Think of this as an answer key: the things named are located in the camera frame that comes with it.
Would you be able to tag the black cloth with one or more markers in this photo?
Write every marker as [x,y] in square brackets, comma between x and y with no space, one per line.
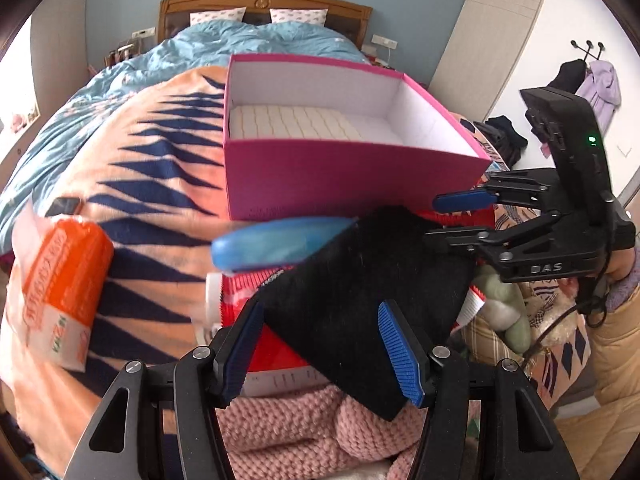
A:
[350,300]

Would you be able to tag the group of small bottles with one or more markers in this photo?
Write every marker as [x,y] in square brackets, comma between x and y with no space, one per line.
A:
[120,55]

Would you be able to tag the green and white plush toy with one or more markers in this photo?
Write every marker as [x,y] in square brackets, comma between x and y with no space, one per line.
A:
[500,305]

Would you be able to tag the person's right forearm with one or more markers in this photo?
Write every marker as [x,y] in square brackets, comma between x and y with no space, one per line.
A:
[620,350]

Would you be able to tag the dark smartphone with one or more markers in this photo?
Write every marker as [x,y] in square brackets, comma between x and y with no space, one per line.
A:
[64,206]

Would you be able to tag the white patterned pillow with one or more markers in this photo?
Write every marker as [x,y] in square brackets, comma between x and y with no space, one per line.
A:
[299,16]
[217,16]

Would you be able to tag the black hanging jacket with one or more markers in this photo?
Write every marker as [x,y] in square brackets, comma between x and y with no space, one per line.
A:
[570,77]

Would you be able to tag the pile of dark clothes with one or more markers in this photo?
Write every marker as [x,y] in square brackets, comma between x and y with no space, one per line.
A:
[502,137]

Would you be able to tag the white wall socket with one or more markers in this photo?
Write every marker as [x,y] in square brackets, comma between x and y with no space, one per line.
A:
[143,33]
[384,41]

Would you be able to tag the black coat hooks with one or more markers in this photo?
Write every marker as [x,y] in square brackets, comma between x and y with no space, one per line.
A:
[589,49]

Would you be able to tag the dark bedside clutter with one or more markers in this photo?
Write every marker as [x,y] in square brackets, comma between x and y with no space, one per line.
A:
[374,56]

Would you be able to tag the beige plaid cloth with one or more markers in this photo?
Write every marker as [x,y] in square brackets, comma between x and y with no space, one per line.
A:
[487,355]

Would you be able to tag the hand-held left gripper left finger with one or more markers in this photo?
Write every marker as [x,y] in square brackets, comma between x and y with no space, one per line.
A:
[245,350]

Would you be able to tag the pink knitted cloth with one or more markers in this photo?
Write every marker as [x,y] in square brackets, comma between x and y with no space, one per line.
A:
[300,435]

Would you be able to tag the light blue duvet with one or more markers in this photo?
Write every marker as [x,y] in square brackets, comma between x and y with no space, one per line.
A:
[250,40]

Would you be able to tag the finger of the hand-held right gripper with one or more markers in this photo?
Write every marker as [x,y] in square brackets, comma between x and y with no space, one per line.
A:
[460,201]
[460,240]

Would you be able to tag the red plastic packet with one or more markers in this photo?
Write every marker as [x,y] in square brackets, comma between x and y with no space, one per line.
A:
[280,350]

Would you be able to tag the wooden headboard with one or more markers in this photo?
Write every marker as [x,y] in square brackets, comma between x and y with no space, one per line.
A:
[260,0]

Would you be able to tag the cream blue knit cloth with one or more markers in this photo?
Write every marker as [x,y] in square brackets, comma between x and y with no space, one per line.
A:
[300,122]

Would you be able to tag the beige wardrobe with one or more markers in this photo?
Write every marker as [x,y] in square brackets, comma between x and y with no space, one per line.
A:
[490,35]

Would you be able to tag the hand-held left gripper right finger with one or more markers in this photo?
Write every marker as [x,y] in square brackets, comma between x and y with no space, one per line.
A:
[400,350]

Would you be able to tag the pink cardboard box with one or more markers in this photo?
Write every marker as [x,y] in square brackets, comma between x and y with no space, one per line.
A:
[325,180]

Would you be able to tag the orange tissue packet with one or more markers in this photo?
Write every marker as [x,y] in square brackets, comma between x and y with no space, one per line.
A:
[55,285]

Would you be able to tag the lilac hanging jacket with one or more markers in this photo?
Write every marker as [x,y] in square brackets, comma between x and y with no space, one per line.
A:
[602,90]

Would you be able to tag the orange blanket with navy triangles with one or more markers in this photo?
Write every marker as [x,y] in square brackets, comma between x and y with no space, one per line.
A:
[150,210]

